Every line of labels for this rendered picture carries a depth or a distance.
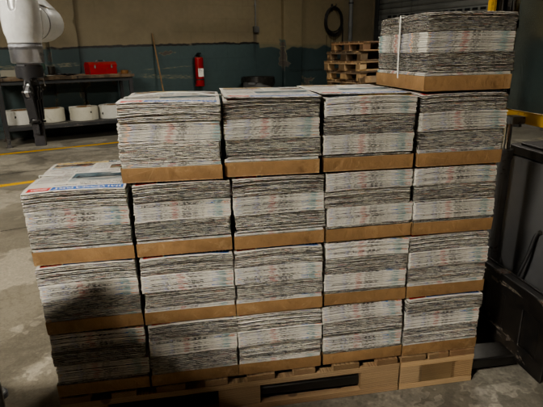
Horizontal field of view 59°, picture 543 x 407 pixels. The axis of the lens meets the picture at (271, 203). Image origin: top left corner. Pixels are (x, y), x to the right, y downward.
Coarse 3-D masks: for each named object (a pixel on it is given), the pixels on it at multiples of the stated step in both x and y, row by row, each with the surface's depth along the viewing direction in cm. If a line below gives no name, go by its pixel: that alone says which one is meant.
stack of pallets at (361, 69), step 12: (336, 48) 771; (348, 48) 740; (360, 48) 717; (372, 48) 770; (336, 60) 780; (348, 60) 747; (360, 60) 718; (372, 60) 730; (336, 72) 763; (348, 72) 741; (360, 72) 720; (372, 72) 733; (336, 84) 790; (348, 84) 756
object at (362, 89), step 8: (304, 88) 162; (312, 88) 161; (320, 88) 161; (328, 88) 161; (336, 88) 160; (344, 88) 160; (352, 88) 159; (360, 88) 159; (368, 88) 158; (376, 88) 158; (384, 88) 158
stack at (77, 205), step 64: (64, 192) 133; (128, 192) 140; (192, 192) 140; (256, 192) 143; (320, 192) 147; (384, 192) 150; (192, 256) 146; (256, 256) 149; (320, 256) 152; (384, 256) 158; (64, 320) 145; (192, 320) 153; (256, 320) 157; (320, 320) 160; (384, 320) 164; (64, 384) 152; (192, 384) 162; (256, 384) 164; (384, 384) 173
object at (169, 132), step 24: (216, 96) 146; (120, 120) 130; (144, 120) 131; (168, 120) 132; (192, 120) 133; (216, 120) 135; (120, 144) 133; (144, 144) 134; (168, 144) 135; (192, 144) 136; (216, 144) 136
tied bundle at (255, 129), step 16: (224, 112) 135; (240, 112) 136; (256, 112) 136; (272, 112) 137; (288, 112) 138; (304, 112) 138; (224, 128) 137; (240, 128) 138; (256, 128) 138; (272, 128) 139; (288, 128) 140; (304, 128) 140; (224, 144) 151; (240, 144) 139; (256, 144) 139; (272, 144) 140; (288, 144) 140; (304, 144) 141; (224, 160) 148; (240, 160) 140; (256, 160) 141; (272, 160) 141
